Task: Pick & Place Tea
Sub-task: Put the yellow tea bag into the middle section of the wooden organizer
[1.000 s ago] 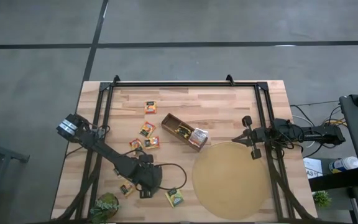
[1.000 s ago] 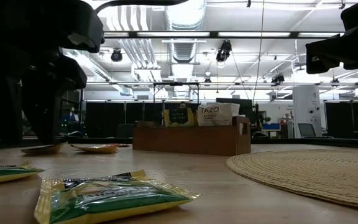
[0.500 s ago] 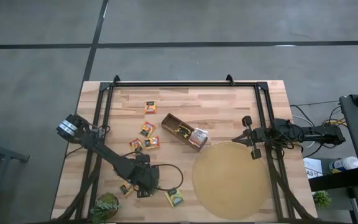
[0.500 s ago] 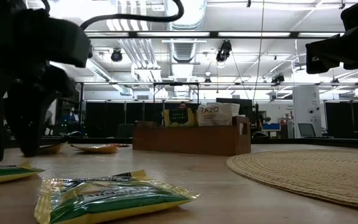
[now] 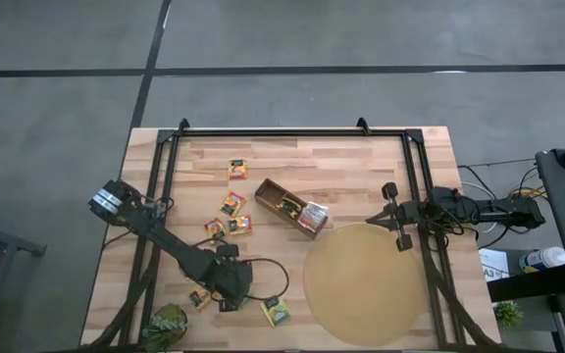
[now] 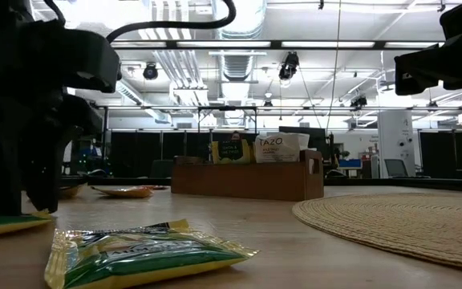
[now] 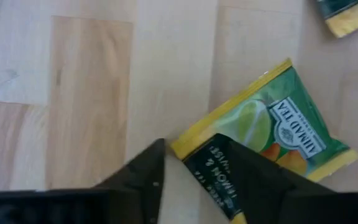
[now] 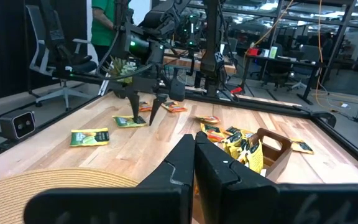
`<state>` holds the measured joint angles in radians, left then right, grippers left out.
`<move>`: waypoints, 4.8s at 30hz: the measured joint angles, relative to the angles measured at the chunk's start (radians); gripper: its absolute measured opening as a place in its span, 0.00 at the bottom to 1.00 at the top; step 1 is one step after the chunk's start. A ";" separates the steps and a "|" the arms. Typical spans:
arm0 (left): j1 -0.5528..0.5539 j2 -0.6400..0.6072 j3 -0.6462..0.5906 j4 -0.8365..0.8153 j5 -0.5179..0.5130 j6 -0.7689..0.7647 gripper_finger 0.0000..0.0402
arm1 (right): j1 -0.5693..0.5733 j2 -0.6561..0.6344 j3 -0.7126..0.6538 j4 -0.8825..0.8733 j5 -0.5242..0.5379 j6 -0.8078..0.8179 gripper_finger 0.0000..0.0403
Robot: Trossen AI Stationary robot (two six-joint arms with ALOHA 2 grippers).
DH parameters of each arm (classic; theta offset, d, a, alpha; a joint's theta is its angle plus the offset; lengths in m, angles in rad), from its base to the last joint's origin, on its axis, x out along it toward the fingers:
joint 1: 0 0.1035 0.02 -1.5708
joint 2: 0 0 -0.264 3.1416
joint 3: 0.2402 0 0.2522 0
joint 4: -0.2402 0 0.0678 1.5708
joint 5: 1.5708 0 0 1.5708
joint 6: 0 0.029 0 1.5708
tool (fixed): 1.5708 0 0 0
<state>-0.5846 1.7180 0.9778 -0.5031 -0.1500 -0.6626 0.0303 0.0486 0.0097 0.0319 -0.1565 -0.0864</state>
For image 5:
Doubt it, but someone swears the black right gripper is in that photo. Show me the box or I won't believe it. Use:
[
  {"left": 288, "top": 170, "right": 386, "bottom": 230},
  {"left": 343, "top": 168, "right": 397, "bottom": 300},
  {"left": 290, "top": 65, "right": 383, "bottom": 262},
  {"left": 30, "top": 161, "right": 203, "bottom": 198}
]
[{"left": 365, "top": 180, "right": 431, "bottom": 253}]

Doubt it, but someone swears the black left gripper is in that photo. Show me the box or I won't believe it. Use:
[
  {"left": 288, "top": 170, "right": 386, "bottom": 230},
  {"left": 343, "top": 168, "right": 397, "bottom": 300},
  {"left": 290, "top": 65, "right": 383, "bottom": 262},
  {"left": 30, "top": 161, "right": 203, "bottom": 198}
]
[{"left": 198, "top": 243, "right": 255, "bottom": 314}]

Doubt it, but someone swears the orange red tea packet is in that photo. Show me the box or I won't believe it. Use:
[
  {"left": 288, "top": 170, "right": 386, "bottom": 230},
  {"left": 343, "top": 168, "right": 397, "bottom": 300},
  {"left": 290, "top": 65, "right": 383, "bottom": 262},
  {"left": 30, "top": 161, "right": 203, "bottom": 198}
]
[
  {"left": 227, "top": 213, "right": 254, "bottom": 236},
  {"left": 220, "top": 190, "right": 247, "bottom": 219},
  {"left": 187, "top": 288, "right": 213, "bottom": 311},
  {"left": 203, "top": 218, "right": 228, "bottom": 244},
  {"left": 228, "top": 158, "right": 248, "bottom": 180}
]

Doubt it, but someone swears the white Tazo tea packet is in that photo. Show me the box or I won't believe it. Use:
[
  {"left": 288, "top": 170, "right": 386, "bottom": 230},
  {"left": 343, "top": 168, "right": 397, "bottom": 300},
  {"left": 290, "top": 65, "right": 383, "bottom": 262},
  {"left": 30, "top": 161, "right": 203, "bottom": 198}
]
[
  {"left": 297, "top": 204, "right": 326, "bottom": 232},
  {"left": 309, "top": 200, "right": 331, "bottom": 222}
]

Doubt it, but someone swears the wooden compartment tea box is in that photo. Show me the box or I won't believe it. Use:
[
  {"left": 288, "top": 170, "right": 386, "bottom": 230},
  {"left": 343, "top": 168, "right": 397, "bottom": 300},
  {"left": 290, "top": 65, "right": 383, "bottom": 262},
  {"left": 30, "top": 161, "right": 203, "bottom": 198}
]
[{"left": 254, "top": 177, "right": 334, "bottom": 240}]

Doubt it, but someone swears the round woven straw placemat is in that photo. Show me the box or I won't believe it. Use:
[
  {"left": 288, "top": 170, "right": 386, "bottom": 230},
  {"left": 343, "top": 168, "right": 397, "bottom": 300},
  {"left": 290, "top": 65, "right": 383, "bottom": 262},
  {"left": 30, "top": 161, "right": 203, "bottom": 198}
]
[{"left": 302, "top": 223, "right": 429, "bottom": 348}]

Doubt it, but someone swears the potted succulent plant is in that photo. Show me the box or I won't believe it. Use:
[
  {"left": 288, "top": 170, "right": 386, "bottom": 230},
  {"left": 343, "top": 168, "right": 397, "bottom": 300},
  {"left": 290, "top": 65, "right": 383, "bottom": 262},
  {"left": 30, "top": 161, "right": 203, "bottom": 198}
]
[{"left": 140, "top": 302, "right": 189, "bottom": 353}]

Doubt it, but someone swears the white paper sheet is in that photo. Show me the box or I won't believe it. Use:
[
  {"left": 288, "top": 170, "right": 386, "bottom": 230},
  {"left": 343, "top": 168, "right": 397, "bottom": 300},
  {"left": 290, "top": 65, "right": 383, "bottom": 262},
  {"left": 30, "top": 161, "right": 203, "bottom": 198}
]
[{"left": 478, "top": 247, "right": 511, "bottom": 283}]

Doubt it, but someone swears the small green plant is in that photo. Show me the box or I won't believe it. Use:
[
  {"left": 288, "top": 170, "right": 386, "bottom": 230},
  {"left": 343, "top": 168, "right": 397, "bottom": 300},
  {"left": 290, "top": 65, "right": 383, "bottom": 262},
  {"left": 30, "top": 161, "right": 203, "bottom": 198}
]
[{"left": 492, "top": 299, "right": 525, "bottom": 329}]

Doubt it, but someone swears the white blue canister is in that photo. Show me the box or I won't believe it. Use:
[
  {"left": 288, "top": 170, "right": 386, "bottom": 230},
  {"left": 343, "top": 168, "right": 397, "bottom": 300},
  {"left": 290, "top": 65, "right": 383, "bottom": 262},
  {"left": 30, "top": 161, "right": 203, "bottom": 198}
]
[{"left": 518, "top": 246, "right": 565, "bottom": 275}]

